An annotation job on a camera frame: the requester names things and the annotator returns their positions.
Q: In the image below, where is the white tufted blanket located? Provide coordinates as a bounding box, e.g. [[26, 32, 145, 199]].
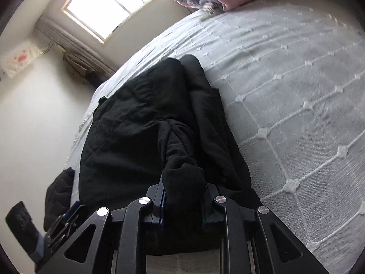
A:
[[64, 0, 365, 274]]

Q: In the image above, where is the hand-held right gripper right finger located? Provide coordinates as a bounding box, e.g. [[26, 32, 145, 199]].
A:
[[200, 183, 330, 274]]

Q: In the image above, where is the black garment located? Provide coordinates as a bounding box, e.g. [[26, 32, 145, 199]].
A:
[[78, 54, 260, 256]]

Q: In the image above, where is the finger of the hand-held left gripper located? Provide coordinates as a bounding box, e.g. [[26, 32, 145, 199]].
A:
[[46, 201, 87, 249]]

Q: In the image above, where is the dark cloth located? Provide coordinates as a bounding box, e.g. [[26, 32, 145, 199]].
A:
[[43, 168, 75, 230]]

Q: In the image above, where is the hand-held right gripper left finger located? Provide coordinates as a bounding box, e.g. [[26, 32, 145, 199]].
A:
[[37, 184, 167, 274]]

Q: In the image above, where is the wall poster with red print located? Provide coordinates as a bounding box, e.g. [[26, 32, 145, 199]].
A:
[[0, 40, 39, 78]]

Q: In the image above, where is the window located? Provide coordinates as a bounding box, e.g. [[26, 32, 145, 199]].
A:
[[63, 0, 169, 44]]

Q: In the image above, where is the grey curtain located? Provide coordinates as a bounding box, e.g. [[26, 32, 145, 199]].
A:
[[36, 16, 117, 87]]

